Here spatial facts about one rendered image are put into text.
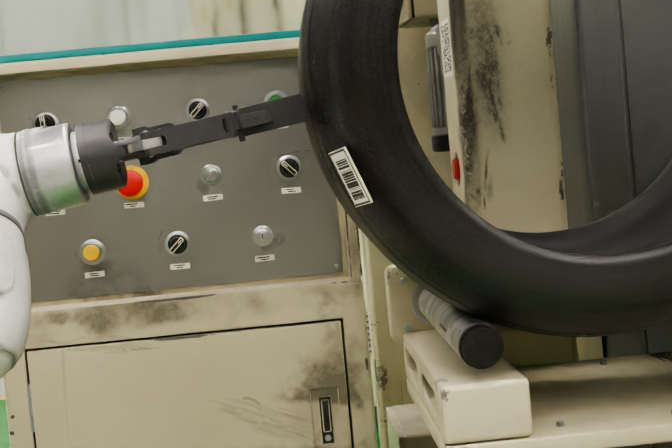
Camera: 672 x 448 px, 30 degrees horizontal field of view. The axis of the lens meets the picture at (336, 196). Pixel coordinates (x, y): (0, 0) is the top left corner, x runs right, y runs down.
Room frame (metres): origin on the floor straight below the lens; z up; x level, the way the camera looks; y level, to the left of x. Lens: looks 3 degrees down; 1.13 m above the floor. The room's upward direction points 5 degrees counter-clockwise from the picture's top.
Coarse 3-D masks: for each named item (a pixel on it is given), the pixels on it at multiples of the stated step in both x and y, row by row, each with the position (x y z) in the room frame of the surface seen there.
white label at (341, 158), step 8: (336, 152) 1.22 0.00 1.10; (344, 152) 1.21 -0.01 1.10; (336, 160) 1.23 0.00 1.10; (344, 160) 1.21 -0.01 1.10; (352, 160) 1.20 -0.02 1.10; (336, 168) 1.24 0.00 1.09; (344, 168) 1.22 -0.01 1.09; (352, 168) 1.21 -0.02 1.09; (344, 176) 1.23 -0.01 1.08; (352, 176) 1.21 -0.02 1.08; (360, 176) 1.20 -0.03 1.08; (344, 184) 1.24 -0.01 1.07; (352, 184) 1.22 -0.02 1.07; (360, 184) 1.21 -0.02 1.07; (352, 192) 1.23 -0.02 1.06; (360, 192) 1.21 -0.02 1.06; (368, 192) 1.20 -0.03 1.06; (352, 200) 1.24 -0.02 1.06; (360, 200) 1.22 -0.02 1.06; (368, 200) 1.21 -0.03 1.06
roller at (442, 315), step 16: (432, 304) 1.45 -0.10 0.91; (448, 304) 1.39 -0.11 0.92; (432, 320) 1.43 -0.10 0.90; (448, 320) 1.32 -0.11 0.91; (464, 320) 1.27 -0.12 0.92; (480, 320) 1.26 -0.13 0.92; (448, 336) 1.30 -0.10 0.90; (464, 336) 1.23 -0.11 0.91; (480, 336) 1.23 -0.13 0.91; (496, 336) 1.23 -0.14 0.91; (464, 352) 1.22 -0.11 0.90; (480, 352) 1.23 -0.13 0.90; (496, 352) 1.23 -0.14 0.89; (480, 368) 1.23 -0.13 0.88
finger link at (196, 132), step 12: (204, 120) 1.27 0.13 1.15; (216, 120) 1.28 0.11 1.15; (144, 132) 1.25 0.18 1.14; (156, 132) 1.26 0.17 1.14; (168, 132) 1.26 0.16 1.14; (180, 132) 1.27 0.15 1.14; (192, 132) 1.27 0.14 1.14; (204, 132) 1.27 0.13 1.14; (216, 132) 1.28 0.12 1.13; (228, 132) 1.28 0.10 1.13; (168, 144) 1.26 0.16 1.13; (180, 144) 1.27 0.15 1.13; (192, 144) 1.27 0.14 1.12
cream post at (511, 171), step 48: (480, 0) 1.60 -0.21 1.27; (528, 0) 1.60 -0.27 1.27; (480, 48) 1.60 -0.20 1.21; (528, 48) 1.60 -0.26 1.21; (480, 96) 1.60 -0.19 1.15; (528, 96) 1.60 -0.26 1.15; (480, 144) 1.60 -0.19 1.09; (528, 144) 1.60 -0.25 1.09; (480, 192) 1.60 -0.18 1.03; (528, 192) 1.60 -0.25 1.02; (528, 336) 1.60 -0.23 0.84
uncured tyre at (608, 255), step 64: (320, 0) 1.24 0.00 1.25; (384, 0) 1.20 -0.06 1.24; (320, 64) 1.23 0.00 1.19; (384, 64) 1.20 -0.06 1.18; (320, 128) 1.24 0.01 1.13; (384, 128) 1.21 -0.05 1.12; (384, 192) 1.21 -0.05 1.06; (448, 192) 1.20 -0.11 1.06; (448, 256) 1.21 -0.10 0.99; (512, 256) 1.21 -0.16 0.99; (576, 256) 1.21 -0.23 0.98; (640, 256) 1.21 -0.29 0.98; (512, 320) 1.25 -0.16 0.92; (576, 320) 1.24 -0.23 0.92; (640, 320) 1.25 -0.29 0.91
